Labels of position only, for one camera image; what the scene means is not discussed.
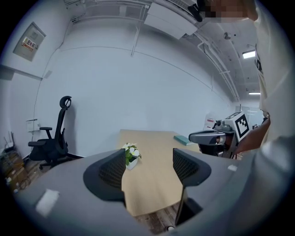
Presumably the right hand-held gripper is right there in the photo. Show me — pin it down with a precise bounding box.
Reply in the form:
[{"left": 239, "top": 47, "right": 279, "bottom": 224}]
[{"left": 189, "top": 111, "right": 250, "bottom": 159}]

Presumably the black head-mounted camera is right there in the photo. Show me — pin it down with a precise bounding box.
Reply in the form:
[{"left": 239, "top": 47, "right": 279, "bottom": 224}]
[{"left": 187, "top": 0, "right": 206, "bottom": 23}]

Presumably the person's head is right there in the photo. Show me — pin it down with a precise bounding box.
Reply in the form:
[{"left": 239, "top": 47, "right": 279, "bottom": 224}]
[{"left": 204, "top": 0, "right": 259, "bottom": 24}]

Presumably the white poster red label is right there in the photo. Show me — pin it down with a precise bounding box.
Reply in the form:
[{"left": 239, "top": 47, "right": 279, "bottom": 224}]
[{"left": 204, "top": 112, "right": 219, "bottom": 131}]

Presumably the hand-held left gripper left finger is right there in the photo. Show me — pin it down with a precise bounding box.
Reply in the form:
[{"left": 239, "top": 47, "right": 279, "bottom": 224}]
[{"left": 17, "top": 148, "right": 148, "bottom": 236}]

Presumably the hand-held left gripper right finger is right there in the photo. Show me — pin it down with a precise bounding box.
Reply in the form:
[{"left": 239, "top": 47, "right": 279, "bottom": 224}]
[{"left": 172, "top": 148, "right": 248, "bottom": 236}]

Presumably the black router with antennas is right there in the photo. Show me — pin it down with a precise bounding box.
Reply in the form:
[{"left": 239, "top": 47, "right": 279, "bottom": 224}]
[{"left": 2, "top": 130, "right": 15, "bottom": 153}]

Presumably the grey wall trunking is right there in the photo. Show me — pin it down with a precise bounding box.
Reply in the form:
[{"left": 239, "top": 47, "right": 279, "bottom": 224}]
[{"left": 0, "top": 64, "right": 44, "bottom": 81}]

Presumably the person's cream t-shirt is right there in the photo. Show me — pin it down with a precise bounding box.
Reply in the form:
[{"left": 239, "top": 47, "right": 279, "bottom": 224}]
[{"left": 253, "top": 0, "right": 295, "bottom": 150}]

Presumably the black office chair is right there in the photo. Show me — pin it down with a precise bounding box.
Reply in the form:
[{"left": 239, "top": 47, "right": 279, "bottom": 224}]
[{"left": 27, "top": 95, "right": 73, "bottom": 171}]

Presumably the grey electrical wall panel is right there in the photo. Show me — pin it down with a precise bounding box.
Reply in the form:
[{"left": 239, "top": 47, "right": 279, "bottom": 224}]
[{"left": 12, "top": 22, "right": 47, "bottom": 62}]

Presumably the teal book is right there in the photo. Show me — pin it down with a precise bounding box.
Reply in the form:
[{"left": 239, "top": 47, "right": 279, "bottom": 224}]
[{"left": 173, "top": 135, "right": 196, "bottom": 147}]

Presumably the small white flower pot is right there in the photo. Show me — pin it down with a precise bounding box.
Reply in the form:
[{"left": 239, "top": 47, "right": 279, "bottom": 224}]
[{"left": 122, "top": 142, "right": 142, "bottom": 171}]

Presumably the person's right forearm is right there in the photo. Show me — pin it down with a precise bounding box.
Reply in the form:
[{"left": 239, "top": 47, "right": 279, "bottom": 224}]
[{"left": 235, "top": 116, "right": 271, "bottom": 154}]

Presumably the white ceiling air conditioner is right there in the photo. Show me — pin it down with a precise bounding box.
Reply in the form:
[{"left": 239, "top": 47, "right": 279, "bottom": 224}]
[{"left": 144, "top": 1, "right": 199, "bottom": 41}]

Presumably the bundle of white ceiling pipes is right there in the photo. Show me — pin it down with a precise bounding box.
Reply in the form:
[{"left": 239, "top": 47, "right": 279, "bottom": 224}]
[{"left": 193, "top": 31, "right": 242, "bottom": 103}]

